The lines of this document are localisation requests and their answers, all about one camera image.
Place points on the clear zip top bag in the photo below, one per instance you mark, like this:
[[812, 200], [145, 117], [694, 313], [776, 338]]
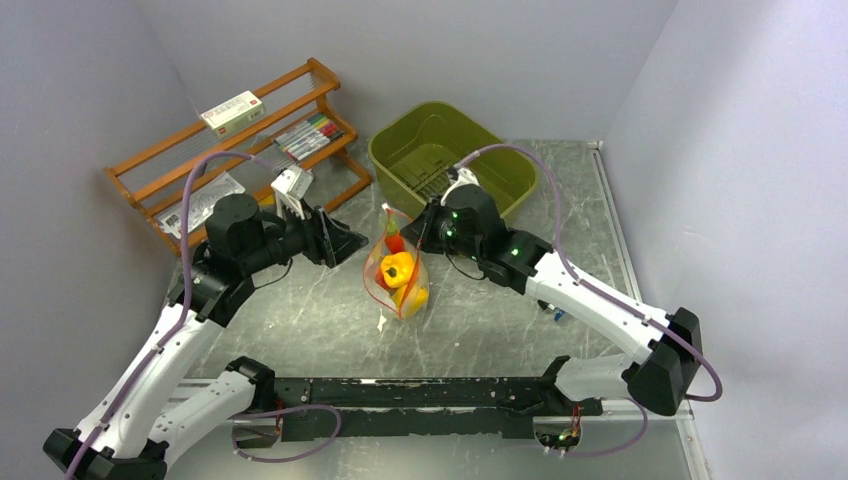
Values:
[[419, 276]]

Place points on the orange toy carrot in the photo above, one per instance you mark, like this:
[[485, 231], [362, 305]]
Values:
[[393, 240]]

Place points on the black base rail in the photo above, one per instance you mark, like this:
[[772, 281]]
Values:
[[311, 408]]

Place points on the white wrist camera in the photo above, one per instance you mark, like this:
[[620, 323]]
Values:
[[289, 188], [458, 177]]

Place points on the white green box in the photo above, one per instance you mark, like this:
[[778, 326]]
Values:
[[233, 115]]

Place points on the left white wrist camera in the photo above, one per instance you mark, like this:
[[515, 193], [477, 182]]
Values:
[[289, 188]]

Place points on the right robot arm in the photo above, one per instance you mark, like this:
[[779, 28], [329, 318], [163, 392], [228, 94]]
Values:
[[660, 351]]

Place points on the yellow toy mango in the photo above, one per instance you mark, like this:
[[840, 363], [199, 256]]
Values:
[[409, 299]]

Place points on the pack of coloured markers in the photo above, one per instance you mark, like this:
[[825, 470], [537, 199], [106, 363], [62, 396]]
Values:
[[308, 137]]

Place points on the yellow toy bell pepper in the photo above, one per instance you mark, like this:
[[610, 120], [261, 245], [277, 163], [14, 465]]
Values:
[[397, 268]]

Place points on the dark red toy strawberry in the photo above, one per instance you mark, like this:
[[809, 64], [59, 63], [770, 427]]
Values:
[[380, 279]]

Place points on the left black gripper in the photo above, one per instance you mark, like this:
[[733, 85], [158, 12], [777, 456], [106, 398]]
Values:
[[327, 240]]

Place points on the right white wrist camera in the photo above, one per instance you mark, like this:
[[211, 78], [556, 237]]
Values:
[[458, 177]]

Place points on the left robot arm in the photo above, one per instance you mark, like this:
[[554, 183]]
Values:
[[128, 435]]

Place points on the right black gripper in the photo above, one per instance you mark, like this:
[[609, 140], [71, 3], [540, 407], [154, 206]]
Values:
[[420, 231]]

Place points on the olive green plastic basin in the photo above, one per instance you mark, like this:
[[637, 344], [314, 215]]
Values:
[[412, 154]]

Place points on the clear flat plastic package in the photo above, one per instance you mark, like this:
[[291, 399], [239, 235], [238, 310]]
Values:
[[201, 205]]

